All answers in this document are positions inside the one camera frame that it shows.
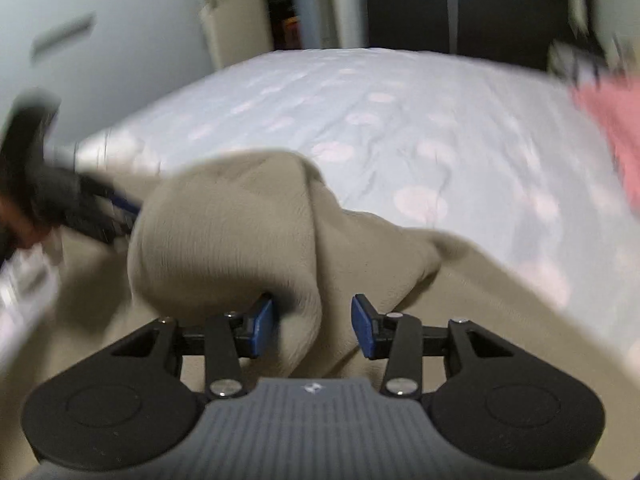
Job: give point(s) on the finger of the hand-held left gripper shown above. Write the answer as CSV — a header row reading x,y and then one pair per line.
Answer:
x,y
100,230
120,200

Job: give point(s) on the beige fleece jacket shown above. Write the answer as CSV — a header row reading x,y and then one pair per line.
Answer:
x,y
225,240

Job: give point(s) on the dark sliding wardrobe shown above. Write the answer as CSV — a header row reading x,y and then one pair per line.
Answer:
x,y
500,10

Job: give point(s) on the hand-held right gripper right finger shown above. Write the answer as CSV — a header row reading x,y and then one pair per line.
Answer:
x,y
362,327

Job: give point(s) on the orange chair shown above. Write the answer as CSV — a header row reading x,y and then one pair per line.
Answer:
x,y
291,29

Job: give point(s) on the white nightstand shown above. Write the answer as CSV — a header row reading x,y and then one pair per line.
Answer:
x,y
575,62

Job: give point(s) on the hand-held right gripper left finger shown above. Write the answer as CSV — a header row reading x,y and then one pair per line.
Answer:
x,y
262,327

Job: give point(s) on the polka dot bed sheet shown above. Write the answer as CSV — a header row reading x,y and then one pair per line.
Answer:
x,y
400,125

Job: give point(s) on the grey wall plate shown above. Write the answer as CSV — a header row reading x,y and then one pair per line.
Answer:
x,y
62,35

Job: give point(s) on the cream door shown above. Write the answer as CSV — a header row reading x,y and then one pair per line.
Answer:
x,y
235,25

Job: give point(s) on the pile of white clothes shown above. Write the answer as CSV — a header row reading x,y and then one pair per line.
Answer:
x,y
25,300

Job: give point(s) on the pink pillow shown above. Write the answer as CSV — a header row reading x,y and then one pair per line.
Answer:
x,y
620,125

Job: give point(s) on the person's left hand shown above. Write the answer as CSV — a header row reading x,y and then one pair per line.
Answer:
x,y
15,225

